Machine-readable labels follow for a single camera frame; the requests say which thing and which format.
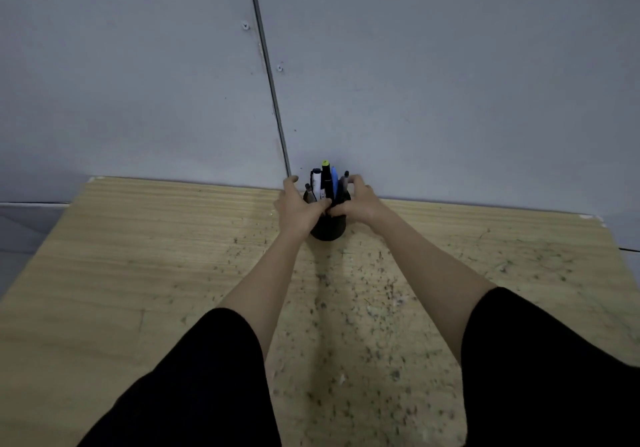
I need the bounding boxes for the black round pen holder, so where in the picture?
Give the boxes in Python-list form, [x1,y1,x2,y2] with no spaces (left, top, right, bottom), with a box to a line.
[303,186,352,242]

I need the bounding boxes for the person's right forearm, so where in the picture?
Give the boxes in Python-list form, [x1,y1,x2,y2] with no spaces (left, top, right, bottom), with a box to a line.
[372,209,497,365]

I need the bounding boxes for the person's left forearm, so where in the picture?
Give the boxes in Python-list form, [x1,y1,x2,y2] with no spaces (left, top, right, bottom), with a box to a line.
[218,229,307,362]

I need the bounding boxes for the black marker with yellow-green tip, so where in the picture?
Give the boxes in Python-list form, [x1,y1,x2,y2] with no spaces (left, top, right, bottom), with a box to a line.
[320,160,334,201]

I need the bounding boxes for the black shirt sleeve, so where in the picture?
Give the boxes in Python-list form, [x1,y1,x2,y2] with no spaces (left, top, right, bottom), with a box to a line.
[76,308,282,447]
[460,287,640,447]

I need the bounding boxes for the person's right hand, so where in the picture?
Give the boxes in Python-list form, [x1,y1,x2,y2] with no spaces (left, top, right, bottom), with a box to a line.
[327,174,396,230]

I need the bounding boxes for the person's left hand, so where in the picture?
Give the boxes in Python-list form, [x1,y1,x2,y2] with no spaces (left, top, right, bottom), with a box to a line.
[273,175,333,240]

